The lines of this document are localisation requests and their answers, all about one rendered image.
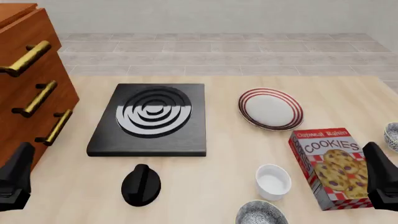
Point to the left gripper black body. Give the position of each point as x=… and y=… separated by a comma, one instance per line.
x=14, y=198

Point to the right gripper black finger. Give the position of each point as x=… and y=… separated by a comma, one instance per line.
x=377, y=165

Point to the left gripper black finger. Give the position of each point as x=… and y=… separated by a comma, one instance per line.
x=20, y=163

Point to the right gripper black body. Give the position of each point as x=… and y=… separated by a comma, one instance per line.
x=385, y=199

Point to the black patterned bowl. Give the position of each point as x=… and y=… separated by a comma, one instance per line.
x=261, y=213
x=392, y=136

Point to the white ramekin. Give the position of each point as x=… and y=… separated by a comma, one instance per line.
x=273, y=184

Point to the white plate with red rings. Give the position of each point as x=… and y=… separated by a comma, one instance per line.
x=269, y=109

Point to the flat black stove plate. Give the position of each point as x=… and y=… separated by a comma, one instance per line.
x=155, y=142

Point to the red cookies box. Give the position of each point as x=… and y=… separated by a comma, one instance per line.
x=332, y=163

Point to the round black stove knob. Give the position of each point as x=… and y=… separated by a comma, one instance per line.
x=141, y=186

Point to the wooden cabinet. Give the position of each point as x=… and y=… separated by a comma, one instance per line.
x=15, y=9

